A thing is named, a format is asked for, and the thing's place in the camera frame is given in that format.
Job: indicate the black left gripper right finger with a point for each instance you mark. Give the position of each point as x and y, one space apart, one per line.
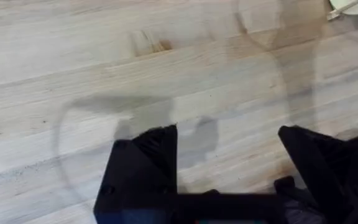
337 174

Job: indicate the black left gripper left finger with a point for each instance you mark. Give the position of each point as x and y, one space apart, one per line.
148 165

